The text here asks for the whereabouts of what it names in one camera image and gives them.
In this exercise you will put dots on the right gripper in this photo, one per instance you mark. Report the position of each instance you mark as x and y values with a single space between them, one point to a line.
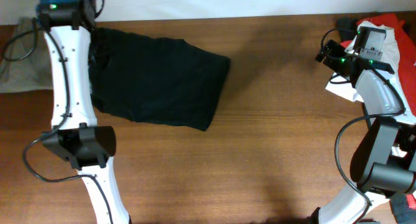
330 60

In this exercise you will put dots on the folded beige shorts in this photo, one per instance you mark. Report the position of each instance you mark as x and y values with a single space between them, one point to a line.
32 73

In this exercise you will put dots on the white garment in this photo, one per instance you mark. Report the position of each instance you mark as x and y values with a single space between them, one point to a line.
390 55

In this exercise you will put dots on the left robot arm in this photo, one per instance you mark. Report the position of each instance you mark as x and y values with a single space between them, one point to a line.
75 135

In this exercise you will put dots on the black shorts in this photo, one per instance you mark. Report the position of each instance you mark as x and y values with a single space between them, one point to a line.
162 81

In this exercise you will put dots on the red garment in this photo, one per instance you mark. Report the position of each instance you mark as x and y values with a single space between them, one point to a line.
406 65

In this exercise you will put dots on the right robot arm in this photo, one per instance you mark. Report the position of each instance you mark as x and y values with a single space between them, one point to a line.
383 165

